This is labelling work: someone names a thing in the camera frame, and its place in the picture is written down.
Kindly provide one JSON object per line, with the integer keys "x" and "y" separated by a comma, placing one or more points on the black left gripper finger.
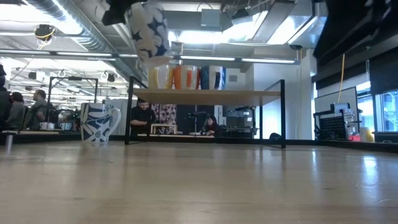
{"x": 119, "y": 11}

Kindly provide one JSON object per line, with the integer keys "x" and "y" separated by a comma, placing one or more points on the white mug blue stars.
{"x": 149, "y": 31}

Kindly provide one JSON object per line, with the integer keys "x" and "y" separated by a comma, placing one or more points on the yellow ceramic mug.
{"x": 160, "y": 77}

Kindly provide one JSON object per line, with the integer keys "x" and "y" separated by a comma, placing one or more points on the orange and white mug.
{"x": 186, "y": 77}

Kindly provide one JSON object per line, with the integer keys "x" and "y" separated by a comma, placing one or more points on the white mug blue leaf pattern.
{"x": 98, "y": 123}

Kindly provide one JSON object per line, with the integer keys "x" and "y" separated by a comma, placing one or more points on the blue and white mug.
{"x": 213, "y": 77}

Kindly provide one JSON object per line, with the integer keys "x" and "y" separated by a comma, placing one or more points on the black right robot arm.
{"x": 357, "y": 31}

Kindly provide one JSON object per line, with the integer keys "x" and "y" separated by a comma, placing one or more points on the black round ceiling fixture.
{"x": 44, "y": 31}

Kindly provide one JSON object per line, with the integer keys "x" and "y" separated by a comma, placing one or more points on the grey ceiling box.
{"x": 211, "y": 17}

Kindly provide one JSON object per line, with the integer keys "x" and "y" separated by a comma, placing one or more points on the person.
{"x": 213, "y": 127}
{"x": 3, "y": 99}
{"x": 37, "y": 109}
{"x": 17, "y": 113}
{"x": 141, "y": 118}

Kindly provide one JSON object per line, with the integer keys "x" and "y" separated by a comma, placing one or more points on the black and white patterned panel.
{"x": 168, "y": 115}

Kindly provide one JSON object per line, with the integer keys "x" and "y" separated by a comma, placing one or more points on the small white stool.
{"x": 163, "y": 125}

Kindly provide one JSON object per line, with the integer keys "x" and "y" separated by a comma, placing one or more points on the small teal and white cup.
{"x": 66, "y": 126}

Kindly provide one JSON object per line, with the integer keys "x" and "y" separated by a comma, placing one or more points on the long ceiling light bar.
{"x": 258, "y": 59}

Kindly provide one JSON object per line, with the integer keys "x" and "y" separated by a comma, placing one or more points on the small red box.
{"x": 354, "y": 137}

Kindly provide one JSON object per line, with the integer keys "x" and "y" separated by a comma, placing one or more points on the yellow container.
{"x": 367, "y": 135}

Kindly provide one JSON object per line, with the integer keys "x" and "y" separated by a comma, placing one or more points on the silver ceiling duct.
{"x": 90, "y": 34}

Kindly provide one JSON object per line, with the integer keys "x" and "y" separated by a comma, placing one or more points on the black metal frame stand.
{"x": 74, "y": 78}

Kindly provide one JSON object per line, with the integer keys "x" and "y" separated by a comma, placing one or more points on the wooden shelf rack black frame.
{"x": 205, "y": 96}

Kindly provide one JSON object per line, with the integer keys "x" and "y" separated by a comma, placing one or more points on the small white post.
{"x": 9, "y": 143}

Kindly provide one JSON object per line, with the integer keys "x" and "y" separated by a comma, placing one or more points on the black security camera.
{"x": 295, "y": 47}

